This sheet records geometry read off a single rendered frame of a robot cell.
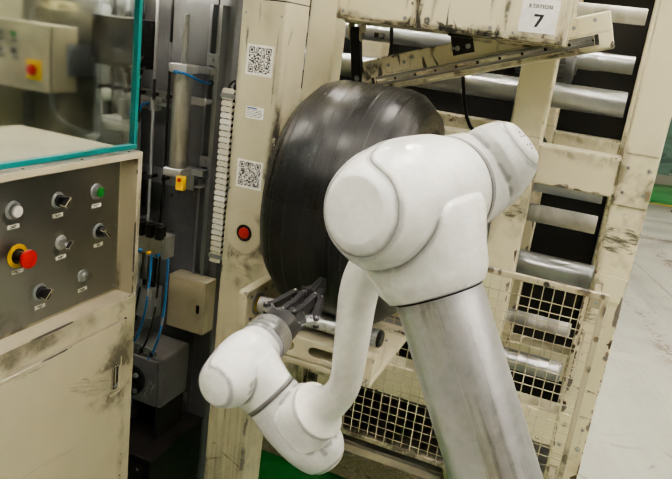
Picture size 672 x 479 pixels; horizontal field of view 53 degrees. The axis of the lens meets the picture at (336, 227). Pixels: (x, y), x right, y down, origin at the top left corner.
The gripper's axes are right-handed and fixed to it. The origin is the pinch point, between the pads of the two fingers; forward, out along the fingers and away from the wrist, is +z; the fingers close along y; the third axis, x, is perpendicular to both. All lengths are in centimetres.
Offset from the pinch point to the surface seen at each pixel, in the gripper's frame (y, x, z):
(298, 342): 8.0, 21.6, 9.4
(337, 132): 2.7, -32.4, 12.6
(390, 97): -4.5, -39.0, 25.8
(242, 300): 23.9, 13.9, 9.0
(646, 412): -100, 133, 194
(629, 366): -93, 140, 246
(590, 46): -43, -51, 69
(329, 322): 1.4, 15.7, 12.8
